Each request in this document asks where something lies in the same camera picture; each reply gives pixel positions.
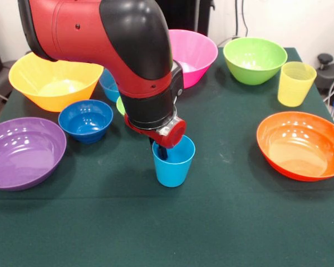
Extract shallow purple plastic bowl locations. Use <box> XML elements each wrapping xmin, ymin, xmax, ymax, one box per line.
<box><xmin>0</xmin><ymin>117</ymin><xmax>67</xmax><ymax>191</ymax></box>

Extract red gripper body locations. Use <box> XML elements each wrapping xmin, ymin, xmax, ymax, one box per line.
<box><xmin>124</xmin><ymin>113</ymin><xmax>188</xmax><ymax>149</ymax></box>

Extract large green plastic bowl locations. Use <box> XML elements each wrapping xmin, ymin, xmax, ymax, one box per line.
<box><xmin>223</xmin><ymin>37</ymin><xmax>288</xmax><ymax>86</ymax></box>

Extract small green plastic bowl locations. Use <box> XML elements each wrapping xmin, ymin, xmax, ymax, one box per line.
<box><xmin>116</xmin><ymin>96</ymin><xmax>126</xmax><ymax>116</ymax></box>

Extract shallow orange plastic bowl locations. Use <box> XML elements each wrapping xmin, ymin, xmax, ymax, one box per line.
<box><xmin>256</xmin><ymin>111</ymin><xmax>334</xmax><ymax>182</ymax></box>

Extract large pink plastic bowl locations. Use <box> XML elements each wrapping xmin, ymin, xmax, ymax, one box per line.
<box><xmin>168</xmin><ymin>29</ymin><xmax>219</xmax><ymax>90</ymax></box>

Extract black round base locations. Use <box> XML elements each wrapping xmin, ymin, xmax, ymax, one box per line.
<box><xmin>314</xmin><ymin>61</ymin><xmax>334</xmax><ymax>98</ymax></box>

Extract dark green tablecloth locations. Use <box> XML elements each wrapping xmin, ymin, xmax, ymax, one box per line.
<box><xmin>0</xmin><ymin>46</ymin><xmax>334</xmax><ymax>267</ymax></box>

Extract translucent yellow plastic cup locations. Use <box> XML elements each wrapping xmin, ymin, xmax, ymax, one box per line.
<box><xmin>277</xmin><ymin>61</ymin><xmax>317</xmax><ymax>107</ymax></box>

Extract small dark blue bowl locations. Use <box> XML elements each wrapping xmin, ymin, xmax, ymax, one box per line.
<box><xmin>57</xmin><ymin>99</ymin><xmax>114</xmax><ymax>145</ymax></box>

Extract light blue plastic cup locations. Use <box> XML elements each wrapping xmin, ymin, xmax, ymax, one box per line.
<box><xmin>151</xmin><ymin>135</ymin><xmax>196</xmax><ymax>188</ymax></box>

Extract translucent light blue bowl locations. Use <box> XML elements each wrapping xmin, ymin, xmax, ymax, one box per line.
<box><xmin>99</xmin><ymin>68</ymin><xmax>120</xmax><ymax>103</ymax></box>

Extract black knob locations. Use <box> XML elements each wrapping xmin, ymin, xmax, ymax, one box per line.
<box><xmin>317</xmin><ymin>53</ymin><xmax>334</xmax><ymax>70</ymax></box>

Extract large yellow plastic bowl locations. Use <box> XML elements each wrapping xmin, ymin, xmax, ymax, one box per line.
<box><xmin>8</xmin><ymin>52</ymin><xmax>105</xmax><ymax>113</ymax></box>

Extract black wall cable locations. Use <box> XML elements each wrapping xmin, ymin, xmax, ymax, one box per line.
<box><xmin>231</xmin><ymin>0</ymin><xmax>242</xmax><ymax>42</ymax></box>
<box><xmin>240</xmin><ymin>0</ymin><xmax>249</xmax><ymax>38</ymax></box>

